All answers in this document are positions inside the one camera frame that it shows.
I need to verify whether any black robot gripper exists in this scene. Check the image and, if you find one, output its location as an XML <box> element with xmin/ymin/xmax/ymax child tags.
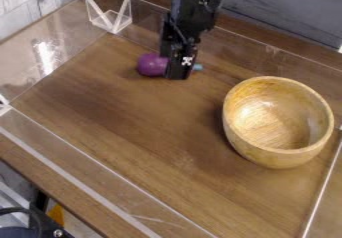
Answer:
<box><xmin>160</xmin><ymin>0</ymin><xmax>221</xmax><ymax>80</ymax></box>

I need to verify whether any purple toy eggplant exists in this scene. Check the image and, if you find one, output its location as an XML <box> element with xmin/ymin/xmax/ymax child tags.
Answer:
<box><xmin>136</xmin><ymin>52</ymin><xmax>204</xmax><ymax>78</ymax></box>

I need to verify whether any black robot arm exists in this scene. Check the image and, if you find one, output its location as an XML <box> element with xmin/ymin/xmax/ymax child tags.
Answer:
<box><xmin>159</xmin><ymin>0</ymin><xmax>221</xmax><ymax>80</ymax></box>

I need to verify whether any brown wooden bowl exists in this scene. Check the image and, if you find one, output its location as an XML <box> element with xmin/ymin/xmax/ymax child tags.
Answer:
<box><xmin>221</xmin><ymin>76</ymin><xmax>334</xmax><ymax>169</ymax></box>

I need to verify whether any clear acrylic corner bracket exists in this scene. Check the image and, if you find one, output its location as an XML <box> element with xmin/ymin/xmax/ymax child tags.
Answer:
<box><xmin>85</xmin><ymin>0</ymin><xmax>132</xmax><ymax>34</ymax></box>

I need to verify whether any black clamp with cable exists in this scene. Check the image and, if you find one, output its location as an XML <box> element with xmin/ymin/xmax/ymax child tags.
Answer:
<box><xmin>0</xmin><ymin>191</ymin><xmax>74</xmax><ymax>238</ymax></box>

